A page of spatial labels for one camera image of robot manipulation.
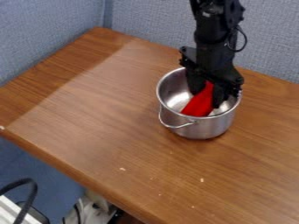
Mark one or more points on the stainless steel pot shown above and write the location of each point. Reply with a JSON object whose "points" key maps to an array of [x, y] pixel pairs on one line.
{"points": [[173, 95]]}

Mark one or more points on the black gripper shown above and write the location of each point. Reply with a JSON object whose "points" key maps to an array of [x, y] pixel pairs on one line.
{"points": [[208, 63]]}

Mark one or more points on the white device under table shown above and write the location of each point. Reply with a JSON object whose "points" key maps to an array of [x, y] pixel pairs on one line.
{"points": [[91, 210]]}

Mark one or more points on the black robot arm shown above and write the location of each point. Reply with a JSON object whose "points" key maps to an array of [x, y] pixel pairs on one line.
{"points": [[219, 39]]}

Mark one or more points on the red rectangular block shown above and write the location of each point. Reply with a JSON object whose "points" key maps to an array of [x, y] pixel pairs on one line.
{"points": [[199, 106]]}

